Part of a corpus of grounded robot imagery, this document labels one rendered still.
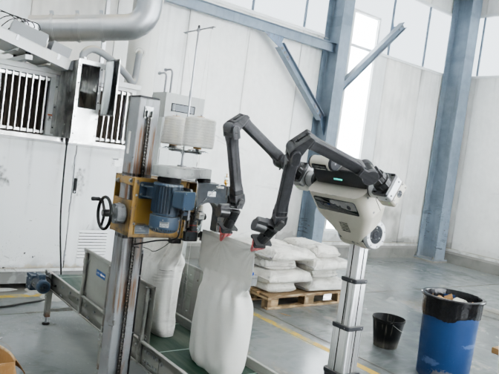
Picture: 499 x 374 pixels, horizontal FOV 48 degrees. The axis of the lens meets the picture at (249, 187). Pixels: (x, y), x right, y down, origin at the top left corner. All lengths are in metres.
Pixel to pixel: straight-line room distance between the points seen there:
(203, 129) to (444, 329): 2.60
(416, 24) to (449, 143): 2.32
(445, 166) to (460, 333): 7.06
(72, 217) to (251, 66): 3.78
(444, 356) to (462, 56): 7.85
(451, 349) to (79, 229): 3.56
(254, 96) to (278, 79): 0.52
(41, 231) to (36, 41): 1.75
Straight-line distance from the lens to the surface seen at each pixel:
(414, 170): 11.16
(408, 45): 10.88
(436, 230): 11.45
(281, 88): 8.67
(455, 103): 11.52
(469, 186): 11.41
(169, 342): 3.45
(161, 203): 2.82
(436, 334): 4.67
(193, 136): 2.89
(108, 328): 3.19
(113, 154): 5.85
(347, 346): 3.14
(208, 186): 3.16
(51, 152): 5.64
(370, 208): 2.83
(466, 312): 4.62
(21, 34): 5.32
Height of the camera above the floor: 1.52
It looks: 3 degrees down
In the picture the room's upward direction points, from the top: 8 degrees clockwise
